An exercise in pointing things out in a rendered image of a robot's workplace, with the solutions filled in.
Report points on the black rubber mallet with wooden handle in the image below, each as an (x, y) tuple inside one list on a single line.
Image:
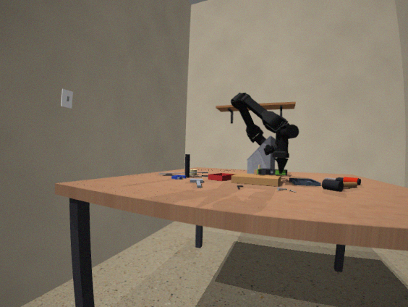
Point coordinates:
[(337, 185)]

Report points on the light brown wooden board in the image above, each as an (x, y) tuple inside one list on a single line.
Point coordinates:
[(254, 179)]

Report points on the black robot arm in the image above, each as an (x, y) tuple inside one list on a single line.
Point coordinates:
[(271, 120)]

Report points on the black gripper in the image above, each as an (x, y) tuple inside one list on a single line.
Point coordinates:
[(281, 154)]

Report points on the red-handled screwdriver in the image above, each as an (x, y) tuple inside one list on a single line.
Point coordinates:
[(347, 179)]

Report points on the red shallow tray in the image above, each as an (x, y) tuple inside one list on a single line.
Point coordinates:
[(220, 176)]

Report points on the black cylinder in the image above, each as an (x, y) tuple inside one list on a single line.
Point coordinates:
[(187, 165)]

